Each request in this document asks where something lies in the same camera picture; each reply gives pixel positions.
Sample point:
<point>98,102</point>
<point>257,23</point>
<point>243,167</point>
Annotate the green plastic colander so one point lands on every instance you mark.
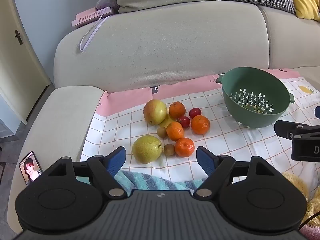
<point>250,85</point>

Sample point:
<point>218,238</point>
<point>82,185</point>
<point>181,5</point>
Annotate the orange tangerine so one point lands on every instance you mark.
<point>175,130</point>
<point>184,147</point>
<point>200,124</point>
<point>177,109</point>

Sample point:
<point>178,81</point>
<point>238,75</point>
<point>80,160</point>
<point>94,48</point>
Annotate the yellow green pear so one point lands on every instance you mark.
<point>147,149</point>

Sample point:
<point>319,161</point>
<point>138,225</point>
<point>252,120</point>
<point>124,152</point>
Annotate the pink fluffy cloth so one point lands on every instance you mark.
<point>311,233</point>

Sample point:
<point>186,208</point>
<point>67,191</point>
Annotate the pink checked printed cloth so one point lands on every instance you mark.
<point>225,140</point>

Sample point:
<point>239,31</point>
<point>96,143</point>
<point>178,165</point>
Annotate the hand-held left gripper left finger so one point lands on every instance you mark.
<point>116,160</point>

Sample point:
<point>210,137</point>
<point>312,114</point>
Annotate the yellow plush toy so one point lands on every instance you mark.
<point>300,185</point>

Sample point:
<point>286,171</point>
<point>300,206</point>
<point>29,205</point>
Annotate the cream cabinet door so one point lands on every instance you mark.
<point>25,80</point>

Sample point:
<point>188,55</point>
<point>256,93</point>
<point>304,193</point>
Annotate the beige sofa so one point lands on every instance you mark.
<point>162,50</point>

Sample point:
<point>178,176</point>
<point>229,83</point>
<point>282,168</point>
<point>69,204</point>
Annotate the pink box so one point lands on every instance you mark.
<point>90,17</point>

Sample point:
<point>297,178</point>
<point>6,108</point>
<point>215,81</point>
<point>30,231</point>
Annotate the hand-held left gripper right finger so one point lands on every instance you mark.
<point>205,158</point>

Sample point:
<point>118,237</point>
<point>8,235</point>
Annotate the small brown kiwi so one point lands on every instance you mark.
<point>169,149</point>
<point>161,132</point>

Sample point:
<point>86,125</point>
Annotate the reddish yellow pear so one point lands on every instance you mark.
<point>155,111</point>

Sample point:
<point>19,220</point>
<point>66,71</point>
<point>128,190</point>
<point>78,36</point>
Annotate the purple plush toy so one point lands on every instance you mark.
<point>107,3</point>

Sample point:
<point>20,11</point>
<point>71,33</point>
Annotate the teal striped towel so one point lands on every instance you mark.
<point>150,180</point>

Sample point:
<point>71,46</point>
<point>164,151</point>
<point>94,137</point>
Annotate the smartphone with lit screen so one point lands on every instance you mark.
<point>31,168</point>

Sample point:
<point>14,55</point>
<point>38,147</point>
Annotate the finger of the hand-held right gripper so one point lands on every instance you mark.
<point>317,111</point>
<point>283,128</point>

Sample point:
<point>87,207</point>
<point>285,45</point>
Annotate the small red cherry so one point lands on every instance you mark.
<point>195,112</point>
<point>183,121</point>

